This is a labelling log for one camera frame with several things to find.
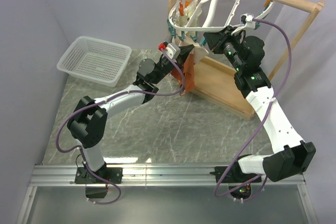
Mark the wooden clothes rack with tray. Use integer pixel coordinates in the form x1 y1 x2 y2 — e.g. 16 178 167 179
156 0 326 121

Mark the white oval clip hanger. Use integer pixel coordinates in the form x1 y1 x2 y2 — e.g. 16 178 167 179
167 0 275 34

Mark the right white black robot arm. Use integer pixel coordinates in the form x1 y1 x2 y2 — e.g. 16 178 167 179
204 26 316 182

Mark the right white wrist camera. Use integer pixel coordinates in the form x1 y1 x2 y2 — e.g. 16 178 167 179
240 14 256 29

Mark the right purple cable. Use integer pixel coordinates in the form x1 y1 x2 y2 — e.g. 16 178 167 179
214 19 291 198

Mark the aluminium mounting rail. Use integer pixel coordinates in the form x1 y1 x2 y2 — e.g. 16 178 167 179
29 163 307 187

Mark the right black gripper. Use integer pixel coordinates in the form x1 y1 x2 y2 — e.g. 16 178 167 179
202 26 244 72

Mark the white plastic perforated basket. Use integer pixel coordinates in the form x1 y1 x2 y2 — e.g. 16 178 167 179
57 36 132 87

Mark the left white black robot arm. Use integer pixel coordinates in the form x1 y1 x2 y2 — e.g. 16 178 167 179
67 42 194 183

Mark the pale yellow hanging underwear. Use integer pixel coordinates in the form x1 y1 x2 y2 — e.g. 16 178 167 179
176 0 202 28

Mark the orange underwear with beige waistband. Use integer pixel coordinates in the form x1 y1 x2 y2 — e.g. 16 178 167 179
173 37 209 95

